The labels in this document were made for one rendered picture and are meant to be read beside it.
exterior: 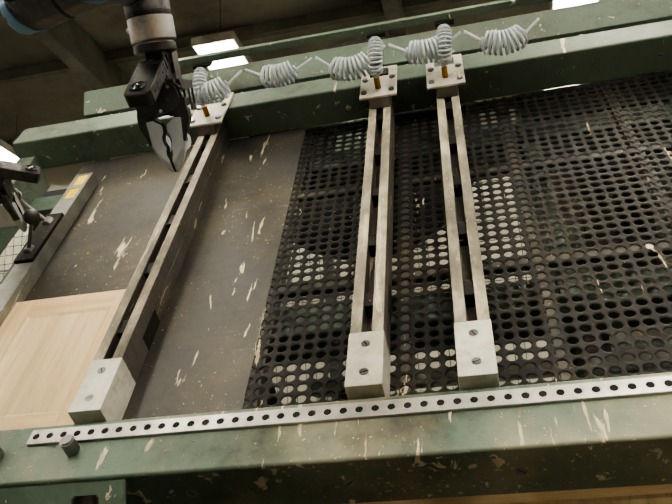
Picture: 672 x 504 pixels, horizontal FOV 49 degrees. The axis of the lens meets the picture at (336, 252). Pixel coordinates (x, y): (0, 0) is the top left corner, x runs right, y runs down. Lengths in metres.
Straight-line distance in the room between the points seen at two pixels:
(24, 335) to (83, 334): 0.15
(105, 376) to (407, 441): 0.57
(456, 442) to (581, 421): 0.18
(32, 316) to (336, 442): 0.84
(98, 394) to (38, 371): 0.25
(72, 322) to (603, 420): 1.08
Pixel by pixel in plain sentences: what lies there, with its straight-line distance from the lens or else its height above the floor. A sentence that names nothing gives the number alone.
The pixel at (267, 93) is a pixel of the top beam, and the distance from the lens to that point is 2.19.
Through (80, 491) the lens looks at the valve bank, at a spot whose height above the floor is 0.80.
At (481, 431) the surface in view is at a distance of 1.13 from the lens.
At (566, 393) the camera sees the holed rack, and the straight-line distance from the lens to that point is 1.16.
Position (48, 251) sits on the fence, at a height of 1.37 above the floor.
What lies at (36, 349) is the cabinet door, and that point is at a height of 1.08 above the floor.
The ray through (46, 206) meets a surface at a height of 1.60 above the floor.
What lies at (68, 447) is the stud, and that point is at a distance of 1.31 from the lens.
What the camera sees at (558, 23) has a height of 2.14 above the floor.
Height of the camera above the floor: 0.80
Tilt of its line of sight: 17 degrees up
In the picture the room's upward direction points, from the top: 4 degrees counter-clockwise
